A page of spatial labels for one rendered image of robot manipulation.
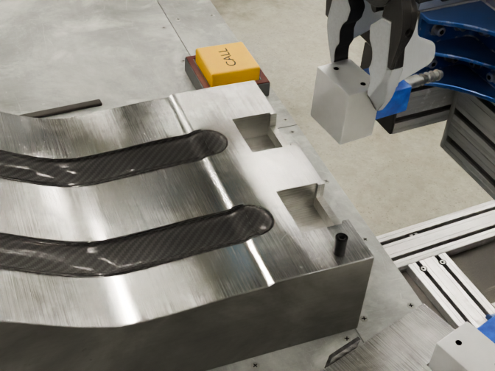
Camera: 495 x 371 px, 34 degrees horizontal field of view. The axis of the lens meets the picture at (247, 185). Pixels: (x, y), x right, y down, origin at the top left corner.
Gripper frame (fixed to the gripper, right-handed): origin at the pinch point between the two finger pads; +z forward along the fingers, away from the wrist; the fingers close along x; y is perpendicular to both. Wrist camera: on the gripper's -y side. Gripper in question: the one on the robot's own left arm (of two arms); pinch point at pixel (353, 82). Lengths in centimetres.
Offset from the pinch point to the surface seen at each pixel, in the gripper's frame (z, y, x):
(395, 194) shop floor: 95, 76, 64
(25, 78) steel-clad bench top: 15.0, -20.6, 34.4
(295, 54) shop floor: 95, 87, 131
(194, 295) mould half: 6.6, -21.2, -11.0
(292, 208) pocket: 8.6, -8.1, -4.3
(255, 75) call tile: 12.4, 2.7, 20.4
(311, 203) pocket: 8.5, -6.3, -4.5
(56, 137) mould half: 6.5, -24.0, 11.5
